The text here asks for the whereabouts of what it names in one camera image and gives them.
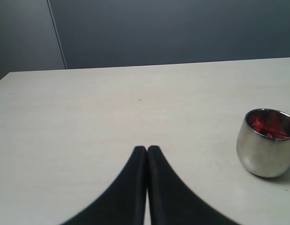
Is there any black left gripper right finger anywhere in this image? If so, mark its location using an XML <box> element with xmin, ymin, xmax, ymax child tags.
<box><xmin>148</xmin><ymin>145</ymin><xmax>237</xmax><ymax>225</ymax></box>

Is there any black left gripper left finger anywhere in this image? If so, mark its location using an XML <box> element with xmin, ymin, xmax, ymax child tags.
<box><xmin>63</xmin><ymin>146</ymin><xmax>147</xmax><ymax>225</ymax></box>

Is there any red candy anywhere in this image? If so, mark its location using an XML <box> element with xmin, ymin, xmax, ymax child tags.
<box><xmin>247</xmin><ymin>116</ymin><xmax>273</xmax><ymax>137</ymax></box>

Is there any stainless steel cup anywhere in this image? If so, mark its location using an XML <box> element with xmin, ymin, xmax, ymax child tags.
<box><xmin>236</xmin><ymin>108</ymin><xmax>290</xmax><ymax>178</ymax></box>

